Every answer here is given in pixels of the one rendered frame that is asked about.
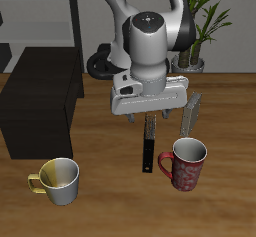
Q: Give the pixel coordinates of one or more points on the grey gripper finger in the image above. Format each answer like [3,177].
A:
[166,113]
[131,117]

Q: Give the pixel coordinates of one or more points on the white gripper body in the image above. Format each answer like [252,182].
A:
[150,101]

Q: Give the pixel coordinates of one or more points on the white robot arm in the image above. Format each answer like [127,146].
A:
[148,41]

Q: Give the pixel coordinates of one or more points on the grey book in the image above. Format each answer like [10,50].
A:
[190,115]

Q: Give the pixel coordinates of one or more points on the black book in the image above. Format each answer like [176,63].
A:
[148,144]

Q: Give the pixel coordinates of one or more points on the red patterned mug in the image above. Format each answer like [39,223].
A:
[184,164]

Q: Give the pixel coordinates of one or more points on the green pot plant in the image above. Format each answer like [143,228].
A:
[200,31]

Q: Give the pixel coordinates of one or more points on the dark brown desk caddy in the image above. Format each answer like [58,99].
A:
[36,101]

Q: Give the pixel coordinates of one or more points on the white and yellow mug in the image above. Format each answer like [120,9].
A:
[58,181]

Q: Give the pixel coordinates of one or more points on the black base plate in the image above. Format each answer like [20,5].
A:
[100,64]

